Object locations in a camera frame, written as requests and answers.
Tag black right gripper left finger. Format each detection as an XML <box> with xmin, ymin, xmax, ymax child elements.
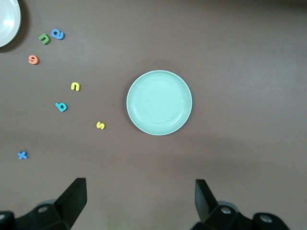
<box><xmin>0</xmin><ymin>177</ymin><xmax>87</xmax><ymax>230</ymax></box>

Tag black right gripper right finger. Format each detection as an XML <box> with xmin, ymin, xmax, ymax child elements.
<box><xmin>189</xmin><ymin>179</ymin><xmax>291</xmax><ymax>230</ymax></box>

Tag teal foam letter b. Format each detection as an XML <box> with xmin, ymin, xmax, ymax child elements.
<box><xmin>55</xmin><ymin>102</ymin><xmax>68</xmax><ymax>113</ymax></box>

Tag pale green plate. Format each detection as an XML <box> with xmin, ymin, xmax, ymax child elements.
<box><xmin>126</xmin><ymin>69</ymin><xmax>193</xmax><ymax>136</ymax></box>

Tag brown table mat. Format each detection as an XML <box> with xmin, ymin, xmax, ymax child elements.
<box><xmin>0</xmin><ymin>0</ymin><xmax>307</xmax><ymax>230</ymax></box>

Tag blue foam letter a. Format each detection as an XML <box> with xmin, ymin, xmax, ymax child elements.
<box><xmin>50</xmin><ymin>28</ymin><xmax>66</xmax><ymax>40</ymax></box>

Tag green foam letter u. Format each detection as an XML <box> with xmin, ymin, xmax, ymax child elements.
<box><xmin>38</xmin><ymin>33</ymin><xmax>51</xmax><ymax>45</ymax></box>

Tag pale beige plate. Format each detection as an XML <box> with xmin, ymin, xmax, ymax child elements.
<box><xmin>0</xmin><ymin>0</ymin><xmax>22</xmax><ymax>48</ymax></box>

